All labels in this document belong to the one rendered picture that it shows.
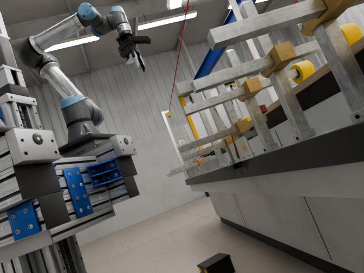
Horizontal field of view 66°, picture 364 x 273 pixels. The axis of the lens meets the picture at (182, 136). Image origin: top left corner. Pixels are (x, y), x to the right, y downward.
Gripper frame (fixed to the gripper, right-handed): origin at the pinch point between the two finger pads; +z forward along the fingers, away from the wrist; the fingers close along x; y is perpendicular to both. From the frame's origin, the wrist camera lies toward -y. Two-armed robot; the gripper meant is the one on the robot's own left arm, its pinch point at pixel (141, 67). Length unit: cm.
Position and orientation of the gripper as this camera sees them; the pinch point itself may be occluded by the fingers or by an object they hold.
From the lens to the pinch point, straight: 148.1
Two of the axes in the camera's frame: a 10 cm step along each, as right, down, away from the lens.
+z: 3.5, 9.2, -1.4
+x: -3.0, -0.3, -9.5
